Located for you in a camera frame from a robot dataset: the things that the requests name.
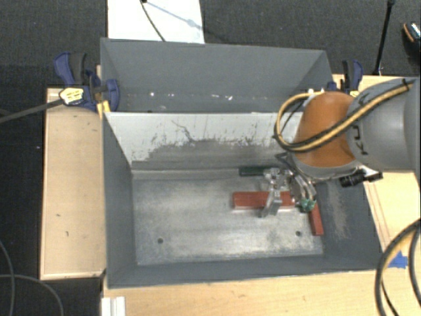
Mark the black cylinder on white bracket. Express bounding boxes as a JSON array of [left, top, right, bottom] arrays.
[[339, 169, 384, 189]]

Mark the red-brown flat block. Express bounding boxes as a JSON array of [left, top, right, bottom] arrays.
[[232, 191, 297, 209], [307, 203, 325, 237]]

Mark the grey metal bin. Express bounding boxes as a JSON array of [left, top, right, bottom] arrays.
[[99, 37, 384, 289]]

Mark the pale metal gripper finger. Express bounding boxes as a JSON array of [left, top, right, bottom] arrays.
[[258, 190, 276, 219], [271, 191, 284, 216]]

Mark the pale wood board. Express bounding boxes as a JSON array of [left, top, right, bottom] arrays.
[[39, 87, 108, 281]]

